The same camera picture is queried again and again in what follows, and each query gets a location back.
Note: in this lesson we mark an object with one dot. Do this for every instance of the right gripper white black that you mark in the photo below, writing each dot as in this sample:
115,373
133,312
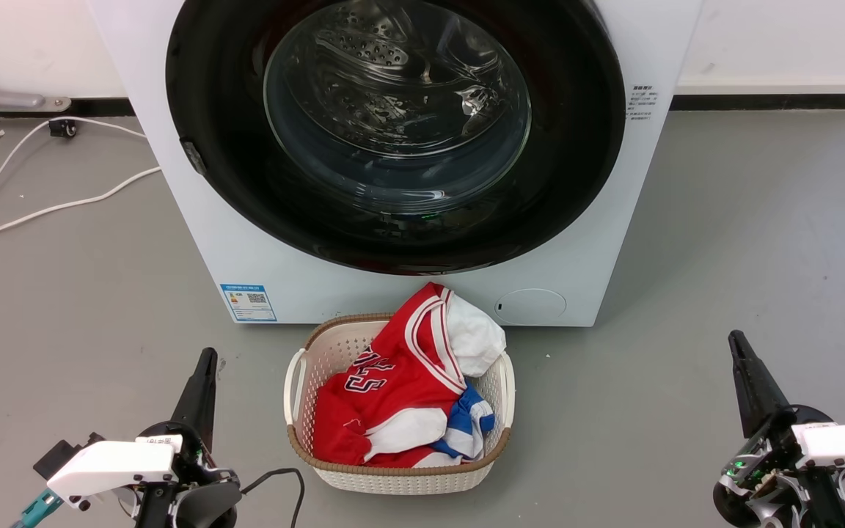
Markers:
840,447

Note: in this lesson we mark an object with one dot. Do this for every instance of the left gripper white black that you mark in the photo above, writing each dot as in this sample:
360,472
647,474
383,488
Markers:
111,466

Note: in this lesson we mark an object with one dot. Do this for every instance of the black round glass washer door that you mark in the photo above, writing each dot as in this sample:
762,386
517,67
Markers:
576,147

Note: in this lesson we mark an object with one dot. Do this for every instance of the white front-load washing machine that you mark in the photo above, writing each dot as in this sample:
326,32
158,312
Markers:
320,293

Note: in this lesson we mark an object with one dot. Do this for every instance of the blue energy label sticker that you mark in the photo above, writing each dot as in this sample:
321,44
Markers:
248,303

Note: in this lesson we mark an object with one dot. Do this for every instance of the red white basketball jersey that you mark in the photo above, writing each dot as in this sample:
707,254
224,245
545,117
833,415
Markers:
393,396

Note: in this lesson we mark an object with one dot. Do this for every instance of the cream plastic laundry basket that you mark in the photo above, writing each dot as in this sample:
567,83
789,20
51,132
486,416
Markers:
393,480

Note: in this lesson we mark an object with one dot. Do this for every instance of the round white filter cover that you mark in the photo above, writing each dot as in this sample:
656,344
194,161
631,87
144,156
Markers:
530,306

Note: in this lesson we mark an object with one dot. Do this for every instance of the blue white striped garment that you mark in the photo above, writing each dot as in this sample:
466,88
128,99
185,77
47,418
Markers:
466,425

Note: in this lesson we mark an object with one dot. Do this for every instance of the white cloth garment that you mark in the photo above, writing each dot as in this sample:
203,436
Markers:
474,337

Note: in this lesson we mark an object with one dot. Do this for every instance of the small black plug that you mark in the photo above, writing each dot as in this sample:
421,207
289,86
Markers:
63,128

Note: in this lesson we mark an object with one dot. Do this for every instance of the small printed text sticker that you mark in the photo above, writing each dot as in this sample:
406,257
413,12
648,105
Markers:
642,101

